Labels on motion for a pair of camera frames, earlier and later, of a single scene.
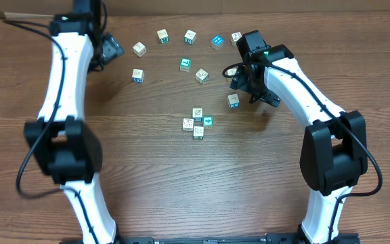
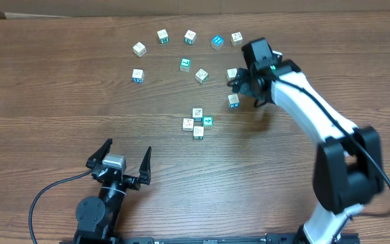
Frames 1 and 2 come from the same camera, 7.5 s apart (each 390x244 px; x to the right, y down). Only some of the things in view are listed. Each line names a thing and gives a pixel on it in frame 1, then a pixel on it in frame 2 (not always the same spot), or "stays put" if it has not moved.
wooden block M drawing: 198,133 stays put
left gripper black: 112,49 → 118,175
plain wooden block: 230,72 stays put
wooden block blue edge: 187,124 stays put
